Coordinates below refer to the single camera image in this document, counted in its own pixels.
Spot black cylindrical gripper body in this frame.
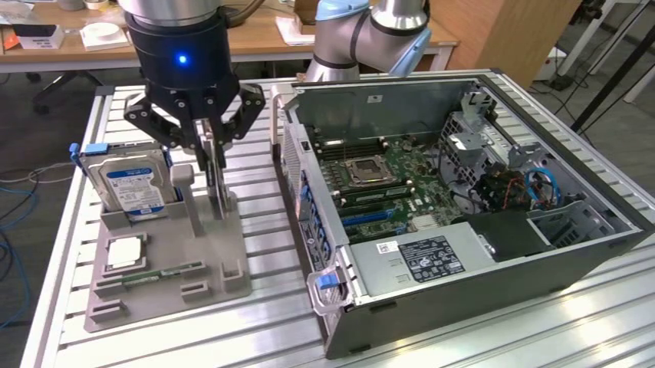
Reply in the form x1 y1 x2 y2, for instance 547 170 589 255
125 7 241 130

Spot green GPU card metal bracket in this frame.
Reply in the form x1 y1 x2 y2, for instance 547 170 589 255
193 118 229 222

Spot white-clipped RAM slot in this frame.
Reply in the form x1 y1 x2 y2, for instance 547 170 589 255
312 136 384 149
316 145 388 157
333 182 415 199
336 192 417 208

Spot long black expansion slot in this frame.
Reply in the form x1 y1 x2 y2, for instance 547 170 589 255
336 202 393 219

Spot blue expansion slot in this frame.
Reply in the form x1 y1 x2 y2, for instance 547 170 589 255
340 209 397 228

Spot hard disk drive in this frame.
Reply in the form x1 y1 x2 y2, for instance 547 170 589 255
68 140 182 215

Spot flat white box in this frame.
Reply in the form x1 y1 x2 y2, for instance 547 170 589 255
80 29 132 52

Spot white round dish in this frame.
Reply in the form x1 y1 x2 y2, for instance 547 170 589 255
84 22 121 39

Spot silver hard disk blue label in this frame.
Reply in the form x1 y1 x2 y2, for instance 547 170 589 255
84 151 177 222

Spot wooden desk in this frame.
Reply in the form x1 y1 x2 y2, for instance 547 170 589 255
0 0 459 74

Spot white paper stack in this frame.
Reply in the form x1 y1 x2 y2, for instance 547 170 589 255
274 15 318 47

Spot black chair base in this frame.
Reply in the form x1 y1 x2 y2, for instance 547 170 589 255
24 71 106 115

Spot small cardboard box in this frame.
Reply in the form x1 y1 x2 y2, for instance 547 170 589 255
292 0 321 26

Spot metal CPU socket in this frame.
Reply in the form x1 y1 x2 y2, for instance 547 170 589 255
342 155 393 185

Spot white box black lid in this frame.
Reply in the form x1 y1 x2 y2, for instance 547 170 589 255
12 23 65 50

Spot grey plastic bag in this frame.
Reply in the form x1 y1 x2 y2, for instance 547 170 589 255
0 3 40 28

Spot orange box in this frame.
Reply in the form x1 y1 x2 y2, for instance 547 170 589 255
0 27 20 55

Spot green RAM stick white label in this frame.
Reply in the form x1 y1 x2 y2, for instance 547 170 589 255
340 187 415 204

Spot silver CPU chip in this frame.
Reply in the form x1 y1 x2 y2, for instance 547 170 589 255
104 237 146 269

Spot green motherboard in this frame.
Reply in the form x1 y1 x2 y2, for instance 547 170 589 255
305 128 480 246

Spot perforated metal drive cage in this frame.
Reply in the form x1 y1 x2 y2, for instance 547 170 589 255
441 90 543 181

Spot silver chipset heatsink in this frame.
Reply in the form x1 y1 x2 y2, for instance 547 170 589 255
411 215 445 234

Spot blue case latch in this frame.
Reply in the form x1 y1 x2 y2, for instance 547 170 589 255
316 274 342 293

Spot grey parts rack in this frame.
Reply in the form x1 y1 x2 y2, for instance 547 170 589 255
84 140 252 333

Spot grey power supply unit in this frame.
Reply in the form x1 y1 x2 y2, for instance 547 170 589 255
346 222 497 300

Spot black rating label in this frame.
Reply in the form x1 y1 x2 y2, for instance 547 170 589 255
397 235 464 284

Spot wooden cabinet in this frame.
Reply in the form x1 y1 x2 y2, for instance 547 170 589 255
427 0 584 91

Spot black plastic shroud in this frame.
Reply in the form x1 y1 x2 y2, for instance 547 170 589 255
459 209 556 264

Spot black floor device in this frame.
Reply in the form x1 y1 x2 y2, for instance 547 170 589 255
549 74 577 92

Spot open black PC case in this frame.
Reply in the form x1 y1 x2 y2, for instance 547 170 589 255
270 74 655 361

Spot grey metal disk bay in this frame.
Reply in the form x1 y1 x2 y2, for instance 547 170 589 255
525 199 633 250

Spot black pole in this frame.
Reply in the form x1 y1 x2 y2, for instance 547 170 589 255
568 34 655 133

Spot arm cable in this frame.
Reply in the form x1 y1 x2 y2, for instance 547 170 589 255
224 0 266 28

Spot white floor cable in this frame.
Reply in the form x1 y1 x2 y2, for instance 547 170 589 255
0 160 77 185

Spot blue floor cable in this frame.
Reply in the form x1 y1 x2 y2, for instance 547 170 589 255
0 187 40 330

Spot black drive power cables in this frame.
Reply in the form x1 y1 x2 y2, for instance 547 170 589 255
469 164 531 214

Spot white pedestal unit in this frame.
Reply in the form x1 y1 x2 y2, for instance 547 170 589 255
531 45 568 82

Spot blue data wire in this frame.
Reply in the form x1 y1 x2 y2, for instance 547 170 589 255
524 166 564 211

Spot white desk frame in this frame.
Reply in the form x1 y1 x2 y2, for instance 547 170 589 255
555 0 655 104

